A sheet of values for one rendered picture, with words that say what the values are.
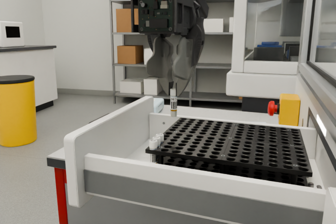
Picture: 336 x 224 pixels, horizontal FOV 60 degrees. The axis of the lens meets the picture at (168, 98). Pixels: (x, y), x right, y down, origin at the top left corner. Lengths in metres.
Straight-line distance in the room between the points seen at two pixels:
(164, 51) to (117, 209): 0.45
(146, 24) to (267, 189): 0.26
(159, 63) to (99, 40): 4.72
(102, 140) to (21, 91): 2.60
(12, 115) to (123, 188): 2.72
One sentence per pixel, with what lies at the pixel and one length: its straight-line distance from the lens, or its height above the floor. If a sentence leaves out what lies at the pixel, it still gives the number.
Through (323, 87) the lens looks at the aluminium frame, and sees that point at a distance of 0.48.
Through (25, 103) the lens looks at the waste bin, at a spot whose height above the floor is 0.42.
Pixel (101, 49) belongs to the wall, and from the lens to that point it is 5.16.
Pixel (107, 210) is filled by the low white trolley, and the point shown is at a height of 0.63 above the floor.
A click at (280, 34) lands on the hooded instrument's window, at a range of 1.28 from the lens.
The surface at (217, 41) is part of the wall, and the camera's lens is 4.66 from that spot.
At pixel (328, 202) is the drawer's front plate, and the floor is 0.92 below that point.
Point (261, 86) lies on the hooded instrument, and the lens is 1.27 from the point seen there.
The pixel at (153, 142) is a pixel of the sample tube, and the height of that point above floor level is 0.91.
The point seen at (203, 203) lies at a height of 0.86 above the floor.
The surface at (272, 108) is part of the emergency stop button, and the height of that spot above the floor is 0.88.
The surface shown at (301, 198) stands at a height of 0.88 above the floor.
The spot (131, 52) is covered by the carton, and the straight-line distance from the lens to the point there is 4.49.
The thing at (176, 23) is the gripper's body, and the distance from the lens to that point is 0.39.
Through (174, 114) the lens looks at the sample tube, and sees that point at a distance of 0.47.
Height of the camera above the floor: 1.07
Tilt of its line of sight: 12 degrees down
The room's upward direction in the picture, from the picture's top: straight up
